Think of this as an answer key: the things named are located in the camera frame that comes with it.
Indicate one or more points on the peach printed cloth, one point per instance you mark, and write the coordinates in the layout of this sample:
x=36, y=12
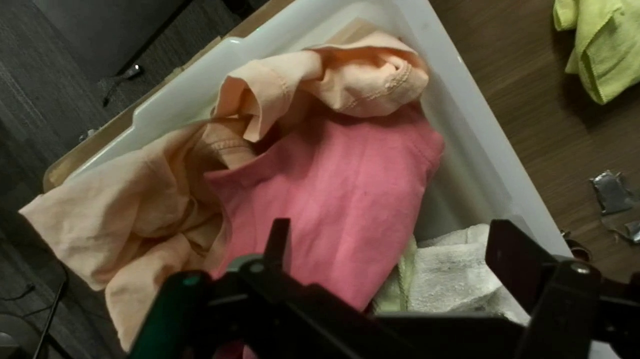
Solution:
x=133, y=219

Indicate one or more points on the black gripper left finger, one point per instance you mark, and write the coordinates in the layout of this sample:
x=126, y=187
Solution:
x=279, y=241

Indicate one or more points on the white plastic bin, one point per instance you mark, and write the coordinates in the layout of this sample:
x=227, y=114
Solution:
x=467, y=152

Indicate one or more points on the yellow-green cloth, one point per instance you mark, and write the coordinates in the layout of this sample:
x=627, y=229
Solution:
x=603, y=46

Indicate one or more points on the crumpled foil wrapper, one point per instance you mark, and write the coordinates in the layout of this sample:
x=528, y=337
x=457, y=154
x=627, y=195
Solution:
x=610, y=191

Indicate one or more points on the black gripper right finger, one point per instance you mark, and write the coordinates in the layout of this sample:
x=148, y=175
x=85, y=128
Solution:
x=527, y=279

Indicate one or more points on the pink cloth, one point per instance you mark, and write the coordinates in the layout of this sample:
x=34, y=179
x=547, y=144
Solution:
x=333, y=199

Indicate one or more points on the pale whitish cloth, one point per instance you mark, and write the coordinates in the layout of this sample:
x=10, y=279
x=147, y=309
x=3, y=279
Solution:
x=452, y=279

